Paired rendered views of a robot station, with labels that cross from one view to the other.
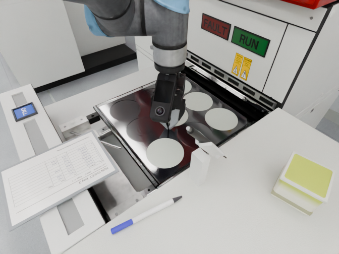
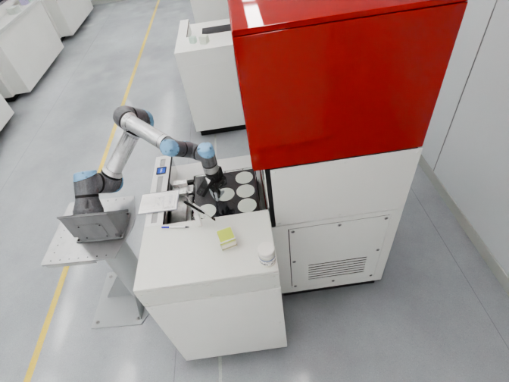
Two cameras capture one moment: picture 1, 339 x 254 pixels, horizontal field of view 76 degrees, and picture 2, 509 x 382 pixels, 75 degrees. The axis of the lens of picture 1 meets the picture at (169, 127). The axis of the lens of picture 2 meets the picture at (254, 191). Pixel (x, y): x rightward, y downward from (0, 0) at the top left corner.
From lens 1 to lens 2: 132 cm
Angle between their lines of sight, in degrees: 26
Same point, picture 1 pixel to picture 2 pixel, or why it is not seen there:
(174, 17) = (204, 158)
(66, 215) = (153, 217)
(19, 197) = (143, 205)
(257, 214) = (207, 243)
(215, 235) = (188, 242)
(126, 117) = not seen: hidden behind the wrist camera
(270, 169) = not seen: hidden behind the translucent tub
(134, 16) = (192, 154)
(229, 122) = (248, 208)
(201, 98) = (248, 189)
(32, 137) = (158, 184)
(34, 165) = (153, 196)
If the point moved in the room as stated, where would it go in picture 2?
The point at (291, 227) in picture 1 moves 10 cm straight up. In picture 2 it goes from (214, 252) to (210, 238)
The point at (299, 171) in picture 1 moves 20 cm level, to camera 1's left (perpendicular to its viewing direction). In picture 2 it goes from (223, 232) to (188, 216)
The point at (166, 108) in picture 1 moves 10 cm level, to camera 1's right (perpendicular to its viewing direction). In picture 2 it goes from (202, 191) to (218, 197)
